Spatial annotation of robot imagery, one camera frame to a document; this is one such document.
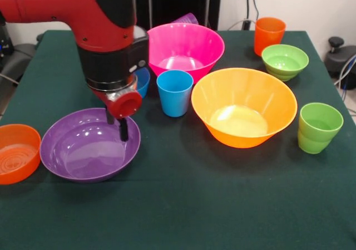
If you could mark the green plastic cup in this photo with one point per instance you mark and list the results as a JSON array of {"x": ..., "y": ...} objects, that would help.
[{"x": 317, "y": 141}]

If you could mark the green plastic bowl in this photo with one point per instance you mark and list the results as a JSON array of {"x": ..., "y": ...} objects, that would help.
[{"x": 285, "y": 66}]

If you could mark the purple plastic cup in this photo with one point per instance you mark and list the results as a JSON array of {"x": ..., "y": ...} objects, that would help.
[{"x": 187, "y": 19}]

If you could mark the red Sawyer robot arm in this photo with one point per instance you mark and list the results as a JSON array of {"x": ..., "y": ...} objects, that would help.
[{"x": 83, "y": 10}]

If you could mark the purple plastic bowl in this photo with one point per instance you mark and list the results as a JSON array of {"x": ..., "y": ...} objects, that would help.
[{"x": 83, "y": 158}]

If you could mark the dark equipment box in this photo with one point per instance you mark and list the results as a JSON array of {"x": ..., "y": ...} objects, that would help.
[{"x": 4, "y": 46}]

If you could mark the blue plastic bowl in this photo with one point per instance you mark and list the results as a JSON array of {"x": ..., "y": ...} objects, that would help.
[{"x": 143, "y": 83}]

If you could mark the orange plastic bowl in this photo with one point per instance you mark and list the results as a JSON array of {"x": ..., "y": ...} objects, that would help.
[{"x": 16, "y": 166}]

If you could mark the dark green tablecloth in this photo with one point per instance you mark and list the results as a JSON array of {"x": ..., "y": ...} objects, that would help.
[{"x": 194, "y": 205}]

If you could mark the yellow plastic bowl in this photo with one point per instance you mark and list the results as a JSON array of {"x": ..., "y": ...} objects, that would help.
[{"x": 275, "y": 105}]

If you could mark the blue plastic cup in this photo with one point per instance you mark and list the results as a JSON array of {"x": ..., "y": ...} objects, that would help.
[{"x": 175, "y": 99}]

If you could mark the grey chair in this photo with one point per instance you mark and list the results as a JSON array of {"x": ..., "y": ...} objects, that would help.
[{"x": 16, "y": 58}]

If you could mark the orange plastic cup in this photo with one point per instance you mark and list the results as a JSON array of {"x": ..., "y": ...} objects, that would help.
[{"x": 268, "y": 34}]

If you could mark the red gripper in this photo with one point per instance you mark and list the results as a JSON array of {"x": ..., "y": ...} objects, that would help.
[{"x": 128, "y": 105}]

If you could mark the pink plastic bowl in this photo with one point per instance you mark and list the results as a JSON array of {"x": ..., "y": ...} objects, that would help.
[{"x": 194, "y": 44}]

